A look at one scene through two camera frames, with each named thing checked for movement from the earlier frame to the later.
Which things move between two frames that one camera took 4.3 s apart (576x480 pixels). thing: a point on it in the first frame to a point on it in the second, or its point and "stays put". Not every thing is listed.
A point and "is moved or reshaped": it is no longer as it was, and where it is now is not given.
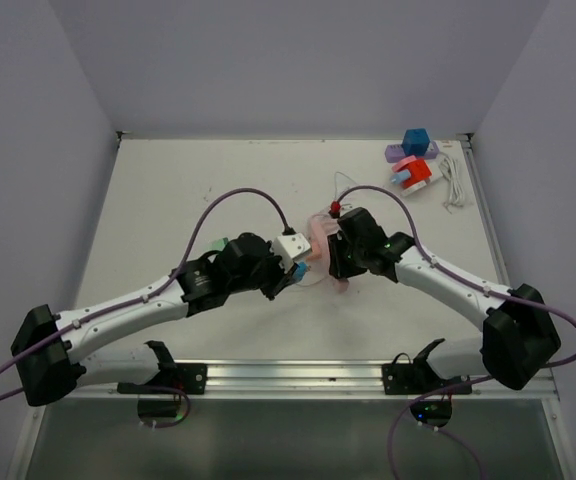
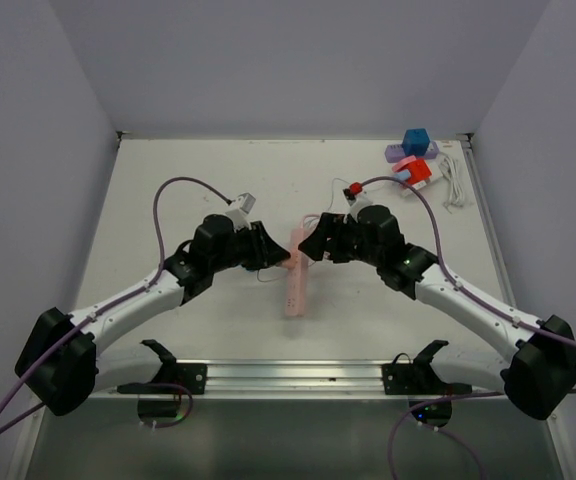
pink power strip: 318,272 to 297,288
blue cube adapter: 415,142 stays put
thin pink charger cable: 312,283 is moved or reshaped
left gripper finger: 288,279 to 274,252
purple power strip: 395,152 stays put
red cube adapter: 418,169 stays put
